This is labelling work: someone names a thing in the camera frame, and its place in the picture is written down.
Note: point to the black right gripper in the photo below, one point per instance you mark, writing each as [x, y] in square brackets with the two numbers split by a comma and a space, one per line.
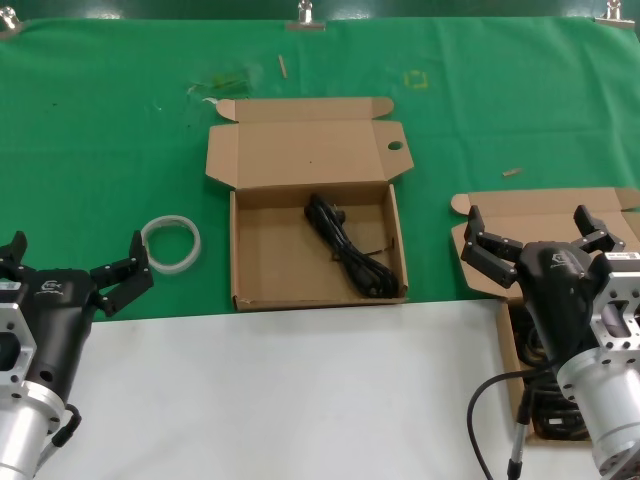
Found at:
[555, 295]

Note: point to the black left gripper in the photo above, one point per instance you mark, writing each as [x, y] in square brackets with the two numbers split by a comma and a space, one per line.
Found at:
[60, 320]

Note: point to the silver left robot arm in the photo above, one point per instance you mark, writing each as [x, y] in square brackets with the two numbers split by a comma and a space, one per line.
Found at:
[20, 430]

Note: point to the open cardboard box with hole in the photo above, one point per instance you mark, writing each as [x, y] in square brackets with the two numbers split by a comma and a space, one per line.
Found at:
[300, 150]

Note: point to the short wooden piece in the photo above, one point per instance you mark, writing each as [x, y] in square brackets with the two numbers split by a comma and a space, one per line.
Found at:
[512, 172]

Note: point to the clear tape roll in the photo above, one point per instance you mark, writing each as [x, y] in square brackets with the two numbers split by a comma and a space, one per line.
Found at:
[172, 268]

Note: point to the green table cloth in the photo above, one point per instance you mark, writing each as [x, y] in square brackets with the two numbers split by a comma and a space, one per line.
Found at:
[100, 125]

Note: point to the clear plastic wrapper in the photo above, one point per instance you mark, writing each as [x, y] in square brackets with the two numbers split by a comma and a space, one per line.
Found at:
[227, 81]

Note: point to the thin wooden stick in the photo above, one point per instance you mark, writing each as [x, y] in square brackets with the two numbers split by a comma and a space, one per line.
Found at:
[283, 66]

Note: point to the silver left camera bracket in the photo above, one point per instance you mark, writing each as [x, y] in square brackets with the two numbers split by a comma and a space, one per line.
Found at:
[12, 320]

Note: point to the silver camera bracket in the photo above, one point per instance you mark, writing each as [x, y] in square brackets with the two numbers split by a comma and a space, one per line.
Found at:
[612, 290]
[12, 320]

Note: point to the silver right camera bracket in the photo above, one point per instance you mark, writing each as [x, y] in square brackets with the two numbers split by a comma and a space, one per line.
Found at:
[612, 290]

